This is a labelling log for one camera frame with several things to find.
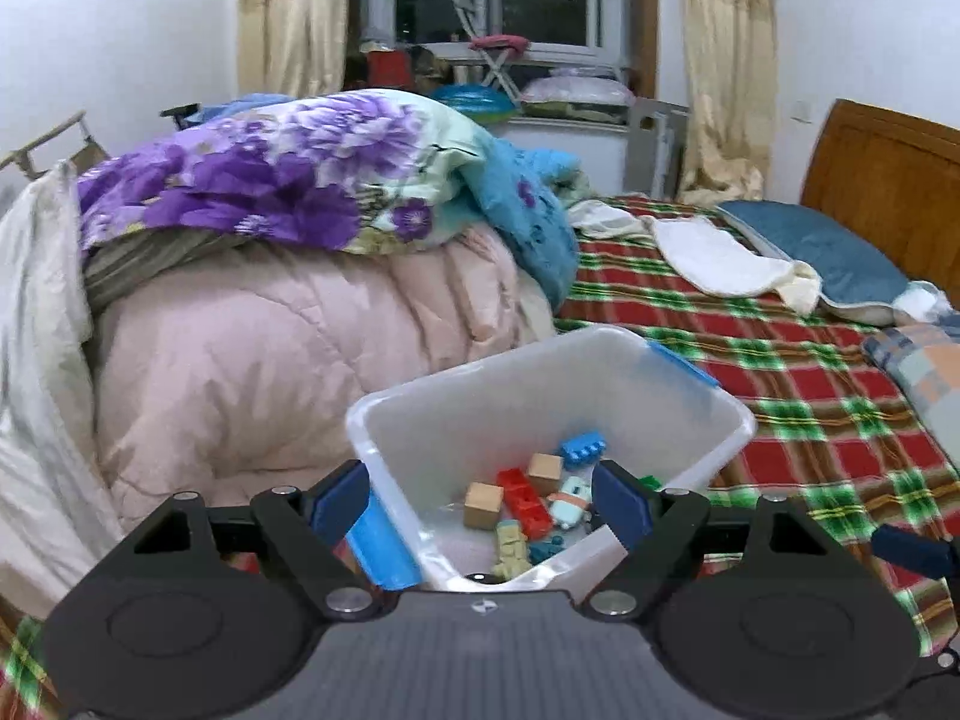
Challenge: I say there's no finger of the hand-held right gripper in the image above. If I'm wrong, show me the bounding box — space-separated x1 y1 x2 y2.
911 646 960 700
872 523 960 586

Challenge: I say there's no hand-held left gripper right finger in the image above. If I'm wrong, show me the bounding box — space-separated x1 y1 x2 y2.
581 460 826 620

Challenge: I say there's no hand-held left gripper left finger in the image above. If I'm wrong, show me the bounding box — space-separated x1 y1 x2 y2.
131 457 376 620

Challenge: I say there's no light blue robot figure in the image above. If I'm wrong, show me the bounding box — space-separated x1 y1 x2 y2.
547 476 593 533

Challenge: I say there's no light blue building block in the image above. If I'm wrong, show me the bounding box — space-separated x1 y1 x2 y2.
559 431 607 466

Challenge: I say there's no small wooden cube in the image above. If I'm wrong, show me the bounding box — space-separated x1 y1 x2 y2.
527 452 565 496

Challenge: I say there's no red building block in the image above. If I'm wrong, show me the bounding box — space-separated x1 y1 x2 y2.
496 467 552 539

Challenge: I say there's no beige teal wooden peg toy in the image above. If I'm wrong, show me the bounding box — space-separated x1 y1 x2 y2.
491 519 532 580

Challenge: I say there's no large wooden cube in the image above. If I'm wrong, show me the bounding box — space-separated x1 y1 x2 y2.
463 481 505 530

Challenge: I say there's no white plastic storage bin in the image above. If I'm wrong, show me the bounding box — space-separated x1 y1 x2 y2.
345 325 758 593

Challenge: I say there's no pink quilt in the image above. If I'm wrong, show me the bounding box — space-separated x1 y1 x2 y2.
86 221 556 533

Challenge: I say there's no grey patterned pillow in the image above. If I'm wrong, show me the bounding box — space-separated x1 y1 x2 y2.
861 311 960 458

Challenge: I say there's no small white cloth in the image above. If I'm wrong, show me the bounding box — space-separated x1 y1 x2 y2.
892 281 955 323

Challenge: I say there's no white cream towel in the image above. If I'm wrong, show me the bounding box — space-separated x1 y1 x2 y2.
649 215 822 316

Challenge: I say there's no cream cloth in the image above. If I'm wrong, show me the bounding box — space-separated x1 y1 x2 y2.
566 199 657 237

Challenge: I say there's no grey green striped blanket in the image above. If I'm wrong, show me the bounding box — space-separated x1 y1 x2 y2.
81 229 256 312

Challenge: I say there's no blue pillow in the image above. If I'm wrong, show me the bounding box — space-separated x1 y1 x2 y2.
716 200 912 323

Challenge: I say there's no blue printed blanket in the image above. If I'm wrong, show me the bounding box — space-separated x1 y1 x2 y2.
454 139 582 308

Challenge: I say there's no white bed sheet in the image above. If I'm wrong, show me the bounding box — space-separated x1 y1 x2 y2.
0 161 125 601

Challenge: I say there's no purple floral quilt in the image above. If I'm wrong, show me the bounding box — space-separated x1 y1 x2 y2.
75 88 500 256

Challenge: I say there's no wooden headboard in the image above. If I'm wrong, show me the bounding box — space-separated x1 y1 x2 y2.
801 97 960 301

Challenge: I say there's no bagged folded bedding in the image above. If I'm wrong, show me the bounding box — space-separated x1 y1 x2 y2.
520 71 637 121

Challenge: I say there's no red box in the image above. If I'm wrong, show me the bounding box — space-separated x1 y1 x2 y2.
367 47 413 91

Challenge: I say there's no beige patterned curtain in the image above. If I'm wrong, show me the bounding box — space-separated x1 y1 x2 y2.
679 0 781 203
236 0 350 98

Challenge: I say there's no white folding stool pink cushion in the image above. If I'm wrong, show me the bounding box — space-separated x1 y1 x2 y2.
452 0 530 91

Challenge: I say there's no blue bin latch handle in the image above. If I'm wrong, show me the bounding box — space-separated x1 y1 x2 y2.
646 340 722 391
343 499 423 592

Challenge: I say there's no grey metal frame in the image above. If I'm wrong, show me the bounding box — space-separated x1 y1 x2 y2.
624 96 691 196

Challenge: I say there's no wooden folding frame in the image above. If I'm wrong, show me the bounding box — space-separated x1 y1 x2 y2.
0 111 110 181

